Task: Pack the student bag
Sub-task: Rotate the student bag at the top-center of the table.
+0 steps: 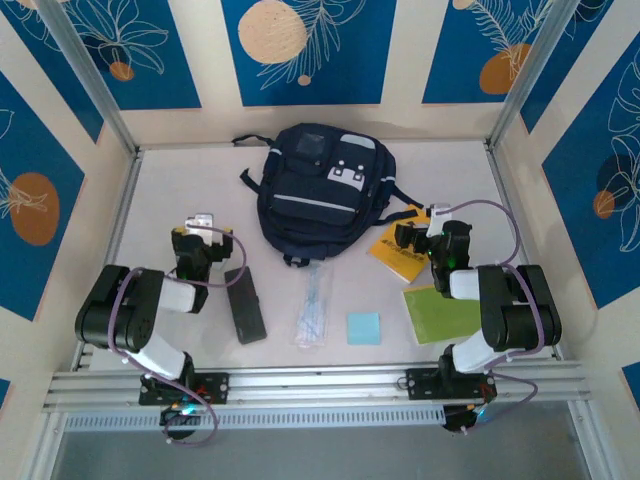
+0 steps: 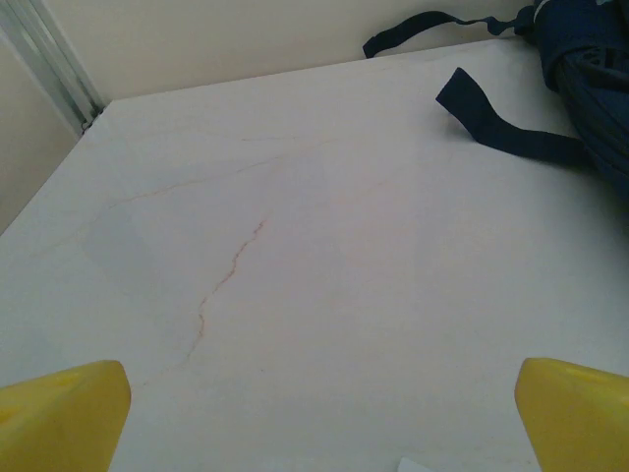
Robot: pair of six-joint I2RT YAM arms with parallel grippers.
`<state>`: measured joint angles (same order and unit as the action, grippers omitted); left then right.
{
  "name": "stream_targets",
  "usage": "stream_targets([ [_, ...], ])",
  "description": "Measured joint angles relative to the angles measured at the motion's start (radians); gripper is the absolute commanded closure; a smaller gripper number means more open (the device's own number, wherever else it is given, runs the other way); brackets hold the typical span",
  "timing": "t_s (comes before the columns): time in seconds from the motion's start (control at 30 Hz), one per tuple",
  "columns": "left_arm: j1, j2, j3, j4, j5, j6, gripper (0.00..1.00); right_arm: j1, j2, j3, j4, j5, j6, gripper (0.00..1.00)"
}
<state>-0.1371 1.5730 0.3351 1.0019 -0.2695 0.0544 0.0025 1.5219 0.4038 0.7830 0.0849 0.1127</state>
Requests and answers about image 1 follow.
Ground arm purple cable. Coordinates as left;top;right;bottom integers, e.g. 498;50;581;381
106;225;250;447
432;198;540;436

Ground black base electronics box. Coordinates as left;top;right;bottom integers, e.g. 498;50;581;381
159;404;201;441
442;404;494;435

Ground navy blue backpack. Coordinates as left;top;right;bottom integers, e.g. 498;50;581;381
232;122;426;269

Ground aluminium frame post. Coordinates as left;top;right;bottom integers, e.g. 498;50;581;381
37;0;139;154
487;0;586;151

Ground yellow book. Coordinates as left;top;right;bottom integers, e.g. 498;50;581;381
367;202;441;285

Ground aluminium table side rail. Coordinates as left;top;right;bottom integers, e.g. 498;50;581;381
484;142;564;361
72;149;144;371

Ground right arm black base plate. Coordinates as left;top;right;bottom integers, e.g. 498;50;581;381
405;367;497;401

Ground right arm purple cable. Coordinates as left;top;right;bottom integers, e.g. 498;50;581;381
432;198;540;436

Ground green notebook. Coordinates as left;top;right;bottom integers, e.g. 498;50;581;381
402;283;484;346

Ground clear bag of pens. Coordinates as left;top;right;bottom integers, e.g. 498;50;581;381
292;264;335;354

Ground black pencil case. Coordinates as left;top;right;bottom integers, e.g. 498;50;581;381
223;266;269;345

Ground grey slotted cable duct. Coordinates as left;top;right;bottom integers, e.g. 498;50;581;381
63;405;447;432

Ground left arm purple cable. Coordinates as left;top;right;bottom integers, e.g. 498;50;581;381
106;225;250;447

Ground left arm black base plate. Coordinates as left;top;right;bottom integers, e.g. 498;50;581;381
138;372;231;407

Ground aluminium cross rail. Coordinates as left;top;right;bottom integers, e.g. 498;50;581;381
42;359;594;414

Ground light blue sticky note pad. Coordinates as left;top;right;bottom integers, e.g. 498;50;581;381
346;312;382;346

